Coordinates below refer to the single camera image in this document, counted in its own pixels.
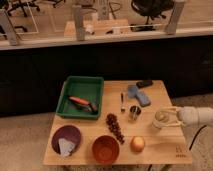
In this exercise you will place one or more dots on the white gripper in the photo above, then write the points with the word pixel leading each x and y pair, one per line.
pixel 187 116

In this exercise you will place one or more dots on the white paper cup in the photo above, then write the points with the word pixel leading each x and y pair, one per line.
pixel 161 119

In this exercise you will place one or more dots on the small metal cup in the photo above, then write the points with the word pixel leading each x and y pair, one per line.
pixel 135 111

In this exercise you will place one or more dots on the yellow apple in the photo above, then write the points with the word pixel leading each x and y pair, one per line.
pixel 137 144

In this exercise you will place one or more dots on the black rectangular block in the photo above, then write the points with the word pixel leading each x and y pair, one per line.
pixel 144 83

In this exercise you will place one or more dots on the blue cloth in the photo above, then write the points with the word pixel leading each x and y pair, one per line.
pixel 132 90

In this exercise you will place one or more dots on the metal fork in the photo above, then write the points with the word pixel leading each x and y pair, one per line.
pixel 122 103

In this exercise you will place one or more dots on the bunch of dark grapes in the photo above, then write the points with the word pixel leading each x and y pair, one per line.
pixel 114 127

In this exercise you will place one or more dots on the orange bowl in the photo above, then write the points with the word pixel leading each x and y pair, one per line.
pixel 105 150

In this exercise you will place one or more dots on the green plastic tray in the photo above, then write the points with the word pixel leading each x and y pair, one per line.
pixel 88 88

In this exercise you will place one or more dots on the purple plate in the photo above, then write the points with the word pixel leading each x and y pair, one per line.
pixel 70 133

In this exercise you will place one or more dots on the crumpled white napkin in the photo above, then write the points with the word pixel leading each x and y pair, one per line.
pixel 66 147

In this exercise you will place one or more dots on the black office chair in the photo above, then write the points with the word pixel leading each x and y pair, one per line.
pixel 152 8
pixel 15 4

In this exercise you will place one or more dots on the black office chair left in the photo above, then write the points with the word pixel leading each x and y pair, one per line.
pixel 15 4

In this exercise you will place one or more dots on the red handled tool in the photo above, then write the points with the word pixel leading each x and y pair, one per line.
pixel 83 103

